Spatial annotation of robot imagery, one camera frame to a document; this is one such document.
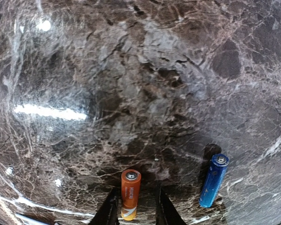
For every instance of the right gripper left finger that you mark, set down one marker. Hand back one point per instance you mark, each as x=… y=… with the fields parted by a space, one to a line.
x=108 y=212

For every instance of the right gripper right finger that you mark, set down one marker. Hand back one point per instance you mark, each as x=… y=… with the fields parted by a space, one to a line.
x=166 y=213

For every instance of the orange AAA battery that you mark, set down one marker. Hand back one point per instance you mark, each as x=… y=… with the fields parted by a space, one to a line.
x=130 y=188

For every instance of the blue AAA battery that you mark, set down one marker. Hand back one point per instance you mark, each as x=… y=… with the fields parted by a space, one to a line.
x=215 y=175

